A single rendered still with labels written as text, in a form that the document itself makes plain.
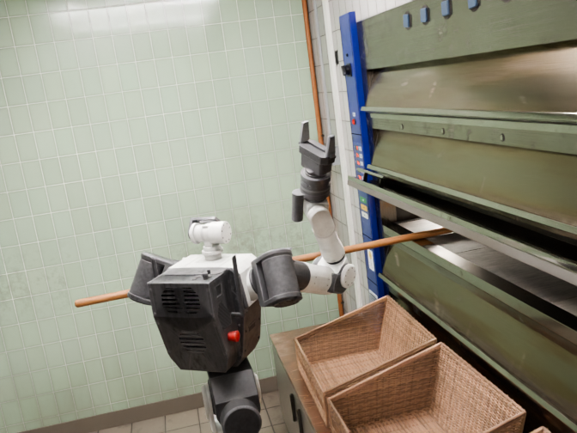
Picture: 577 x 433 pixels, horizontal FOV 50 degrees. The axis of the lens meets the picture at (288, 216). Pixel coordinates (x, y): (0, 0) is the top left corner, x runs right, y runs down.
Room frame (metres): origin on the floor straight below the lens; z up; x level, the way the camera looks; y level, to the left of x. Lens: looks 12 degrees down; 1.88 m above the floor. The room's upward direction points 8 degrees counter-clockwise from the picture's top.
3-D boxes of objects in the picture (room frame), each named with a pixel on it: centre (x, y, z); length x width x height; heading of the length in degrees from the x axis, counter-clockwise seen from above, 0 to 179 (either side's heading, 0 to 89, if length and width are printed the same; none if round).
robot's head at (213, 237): (1.78, 0.23, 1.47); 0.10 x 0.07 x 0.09; 67
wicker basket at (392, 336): (2.43, -0.23, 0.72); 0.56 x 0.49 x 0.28; 9
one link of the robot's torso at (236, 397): (1.70, 0.23, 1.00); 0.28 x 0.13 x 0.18; 12
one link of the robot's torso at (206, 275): (1.73, 0.26, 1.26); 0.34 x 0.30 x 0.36; 67
